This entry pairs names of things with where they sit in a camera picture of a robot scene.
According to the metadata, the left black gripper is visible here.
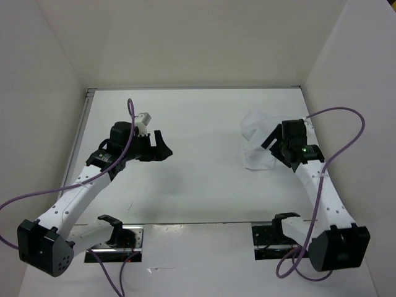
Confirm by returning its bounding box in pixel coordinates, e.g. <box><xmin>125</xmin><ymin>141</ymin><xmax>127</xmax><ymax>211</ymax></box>
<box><xmin>123</xmin><ymin>130</ymin><xmax>172</xmax><ymax>161</ymax></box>

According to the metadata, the white skirt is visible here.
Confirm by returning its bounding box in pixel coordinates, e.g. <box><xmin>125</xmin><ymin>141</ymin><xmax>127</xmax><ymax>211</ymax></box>
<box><xmin>240</xmin><ymin>110</ymin><xmax>287</xmax><ymax>171</ymax></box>

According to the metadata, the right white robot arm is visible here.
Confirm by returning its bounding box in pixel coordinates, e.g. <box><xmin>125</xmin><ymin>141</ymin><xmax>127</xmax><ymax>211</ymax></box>
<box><xmin>262</xmin><ymin>119</ymin><xmax>370</xmax><ymax>272</ymax></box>

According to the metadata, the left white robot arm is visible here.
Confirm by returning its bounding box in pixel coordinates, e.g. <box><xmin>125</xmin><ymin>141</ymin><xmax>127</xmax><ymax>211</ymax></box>
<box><xmin>17</xmin><ymin>121</ymin><xmax>173</xmax><ymax>277</ymax></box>

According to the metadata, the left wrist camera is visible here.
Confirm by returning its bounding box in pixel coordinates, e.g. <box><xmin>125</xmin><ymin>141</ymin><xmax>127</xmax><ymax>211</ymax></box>
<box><xmin>134</xmin><ymin>113</ymin><xmax>152</xmax><ymax>136</ymax></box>

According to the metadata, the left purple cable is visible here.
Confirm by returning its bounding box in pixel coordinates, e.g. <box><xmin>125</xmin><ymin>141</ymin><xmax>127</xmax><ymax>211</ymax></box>
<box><xmin>0</xmin><ymin>98</ymin><xmax>137</xmax><ymax>297</ymax></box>

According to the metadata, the purple cable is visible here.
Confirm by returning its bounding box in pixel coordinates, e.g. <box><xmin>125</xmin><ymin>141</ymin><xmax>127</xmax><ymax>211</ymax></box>
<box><xmin>275</xmin><ymin>106</ymin><xmax>366</xmax><ymax>282</ymax></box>
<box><xmin>0</xmin><ymin>98</ymin><xmax>137</xmax><ymax>297</ymax></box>

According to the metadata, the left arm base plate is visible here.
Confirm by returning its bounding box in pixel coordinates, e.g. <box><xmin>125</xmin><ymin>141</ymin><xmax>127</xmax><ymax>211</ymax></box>
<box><xmin>92</xmin><ymin>225</ymin><xmax>144</xmax><ymax>264</ymax></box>

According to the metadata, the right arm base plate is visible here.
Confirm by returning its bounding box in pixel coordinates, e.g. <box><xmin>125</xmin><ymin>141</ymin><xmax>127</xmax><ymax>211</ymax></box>
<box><xmin>251</xmin><ymin>223</ymin><xmax>298</xmax><ymax>260</ymax></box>

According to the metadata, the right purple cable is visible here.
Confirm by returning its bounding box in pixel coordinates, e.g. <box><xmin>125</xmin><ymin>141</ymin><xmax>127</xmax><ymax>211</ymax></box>
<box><xmin>275</xmin><ymin>106</ymin><xmax>366</xmax><ymax>282</ymax></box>

